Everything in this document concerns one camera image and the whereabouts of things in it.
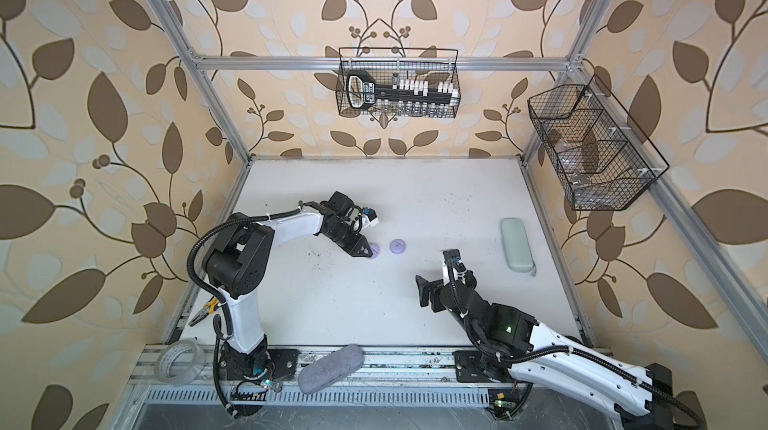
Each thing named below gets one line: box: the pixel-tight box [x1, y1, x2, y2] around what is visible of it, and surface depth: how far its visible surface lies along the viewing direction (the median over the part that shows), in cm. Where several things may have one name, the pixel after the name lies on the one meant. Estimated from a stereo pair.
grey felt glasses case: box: [298, 344, 365, 395], surface depth 72 cm
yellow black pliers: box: [188, 296, 220, 327], surface depth 84 cm
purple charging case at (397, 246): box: [389, 239, 407, 254], surface depth 97 cm
